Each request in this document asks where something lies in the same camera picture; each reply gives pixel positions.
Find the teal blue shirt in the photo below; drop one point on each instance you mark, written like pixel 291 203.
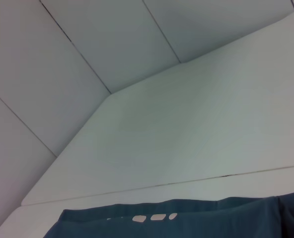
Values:
pixel 186 218

